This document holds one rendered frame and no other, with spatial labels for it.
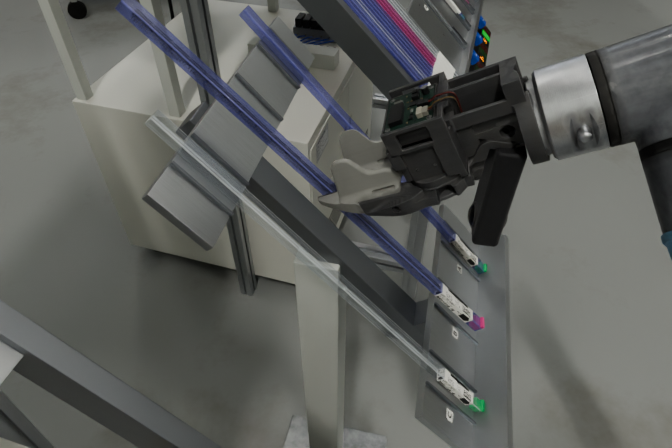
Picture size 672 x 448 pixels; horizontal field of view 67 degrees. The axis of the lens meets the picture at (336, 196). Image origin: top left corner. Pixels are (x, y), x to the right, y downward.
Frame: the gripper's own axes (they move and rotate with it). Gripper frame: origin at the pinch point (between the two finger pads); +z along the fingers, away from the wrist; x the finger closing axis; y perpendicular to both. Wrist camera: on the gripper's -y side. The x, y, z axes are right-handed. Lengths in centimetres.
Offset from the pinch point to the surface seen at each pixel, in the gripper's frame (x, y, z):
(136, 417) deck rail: 21.7, -0.1, 14.5
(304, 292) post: -3.3, -16.7, 14.5
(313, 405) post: -3, -46, 30
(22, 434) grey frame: 14, -17, 60
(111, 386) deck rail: 20.6, 2.9, 15.2
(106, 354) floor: -27, -53, 111
